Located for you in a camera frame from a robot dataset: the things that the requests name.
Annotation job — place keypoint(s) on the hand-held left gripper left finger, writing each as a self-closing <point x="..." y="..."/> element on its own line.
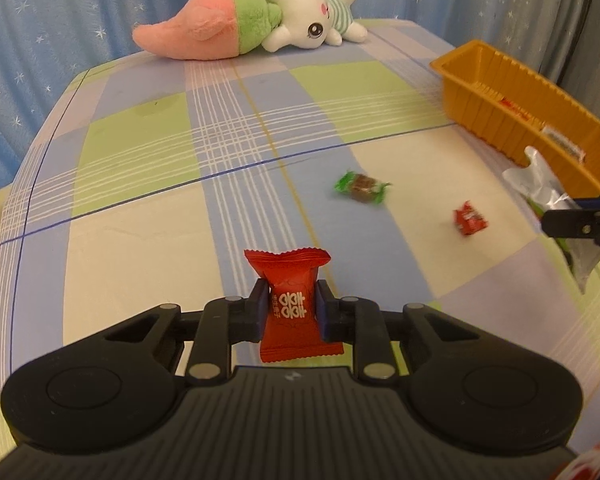
<point x="260" y="310"/>

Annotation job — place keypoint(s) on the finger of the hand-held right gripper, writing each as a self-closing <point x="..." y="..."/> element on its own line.
<point x="575" y="222"/>
<point x="592" y="202"/>

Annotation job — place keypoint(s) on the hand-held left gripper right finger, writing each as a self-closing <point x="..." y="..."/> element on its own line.
<point x="325" y="310"/>

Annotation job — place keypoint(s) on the red snack packet white print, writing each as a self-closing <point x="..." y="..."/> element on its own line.
<point x="290" y="280"/>

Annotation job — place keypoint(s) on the clear silver snack packet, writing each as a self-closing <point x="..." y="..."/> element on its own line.
<point x="535" y="180"/>

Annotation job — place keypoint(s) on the orange plastic tray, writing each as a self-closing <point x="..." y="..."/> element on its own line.
<point x="480" y="105"/>

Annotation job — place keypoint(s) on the small red wrapped candy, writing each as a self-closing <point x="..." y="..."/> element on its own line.
<point x="470" y="217"/>

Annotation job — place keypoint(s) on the green wrapped candy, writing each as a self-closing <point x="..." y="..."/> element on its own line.
<point x="362" y="187"/>

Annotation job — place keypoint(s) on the plaid tablecloth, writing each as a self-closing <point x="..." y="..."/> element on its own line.
<point x="145" y="160"/>

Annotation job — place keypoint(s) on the grey curtain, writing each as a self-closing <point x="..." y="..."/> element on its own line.
<point x="540" y="20"/>

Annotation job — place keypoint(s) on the pink green plush carrot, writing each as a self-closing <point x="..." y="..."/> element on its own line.
<point x="205" y="25"/>

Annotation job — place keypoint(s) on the white plush rabbit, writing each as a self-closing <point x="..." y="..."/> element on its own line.
<point x="305" y="10"/>

